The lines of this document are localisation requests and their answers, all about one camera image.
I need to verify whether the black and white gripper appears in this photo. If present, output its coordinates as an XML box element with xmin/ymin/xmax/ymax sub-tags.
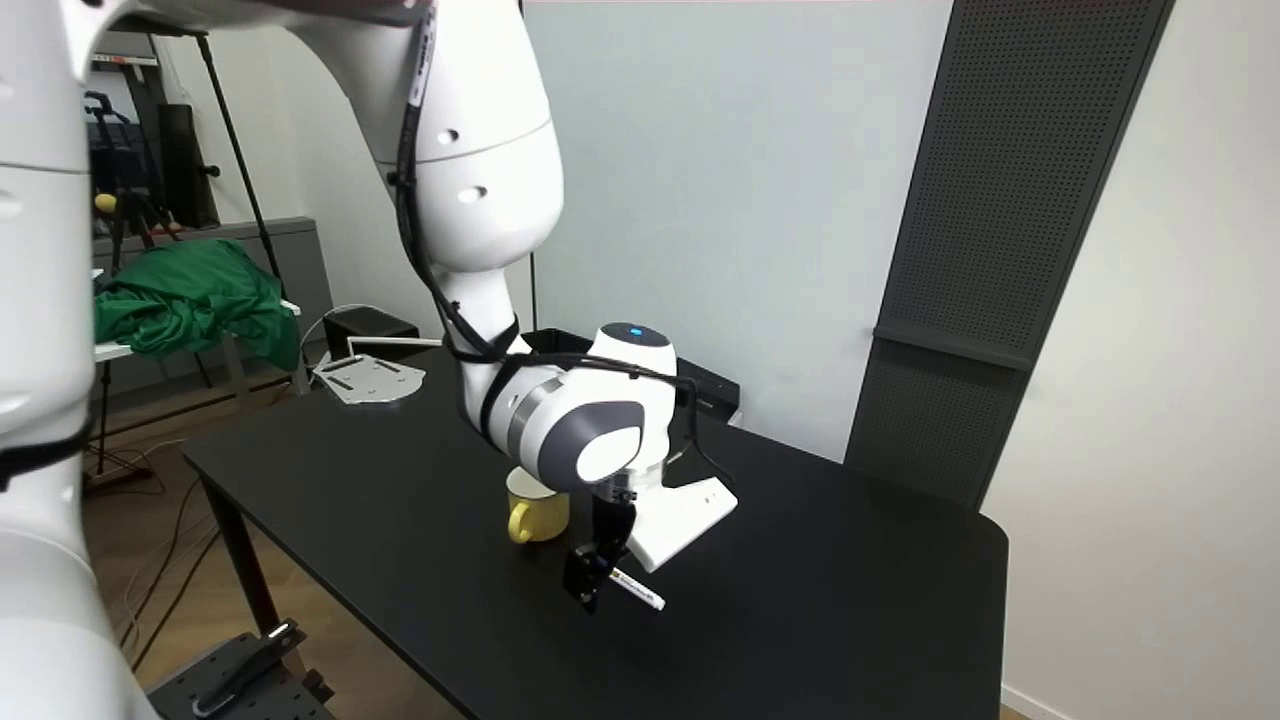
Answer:
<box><xmin>565</xmin><ymin>430</ymin><xmax>735</xmax><ymax>613</ymax></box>

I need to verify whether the white marker with blue cap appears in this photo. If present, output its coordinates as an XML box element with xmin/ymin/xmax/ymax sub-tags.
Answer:
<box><xmin>608</xmin><ymin>567</ymin><xmax>669</xmax><ymax>613</ymax></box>

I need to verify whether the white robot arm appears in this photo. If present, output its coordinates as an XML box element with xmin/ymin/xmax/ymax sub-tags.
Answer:
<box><xmin>0</xmin><ymin>0</ymin><xmax>735</xmax><ymax>720</ymax></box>

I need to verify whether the yellow mug with white rim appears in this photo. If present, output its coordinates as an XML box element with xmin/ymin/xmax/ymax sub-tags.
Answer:
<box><xmin>504</xmin><ymin>466</ymin><xmax>571</xmax><ymax>542</ymax></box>

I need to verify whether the black table leg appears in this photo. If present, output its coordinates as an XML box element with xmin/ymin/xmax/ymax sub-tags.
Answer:
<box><xmin>199</xmin><ymin>477</ymin><xmax>278</xmax><ymax>630</ymax></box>

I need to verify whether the green cloth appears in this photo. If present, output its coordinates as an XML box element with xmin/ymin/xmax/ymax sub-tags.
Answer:
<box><xmin>90</xmin><ymin>239</ymin><xmax>298</xmax><ymax>368</ymax></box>

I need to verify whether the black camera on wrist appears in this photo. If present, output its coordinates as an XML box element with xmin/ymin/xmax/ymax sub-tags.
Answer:
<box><xmin>674</xmin><ymin>361</ymin><xmax>741</xmax><ymax>419</ymax></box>

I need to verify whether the dark wall panel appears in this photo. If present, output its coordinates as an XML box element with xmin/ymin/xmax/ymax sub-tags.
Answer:
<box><xmin>842</xmin><ymin>0</ymin><xmax>1177</xmax><ymax>506</ymax></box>

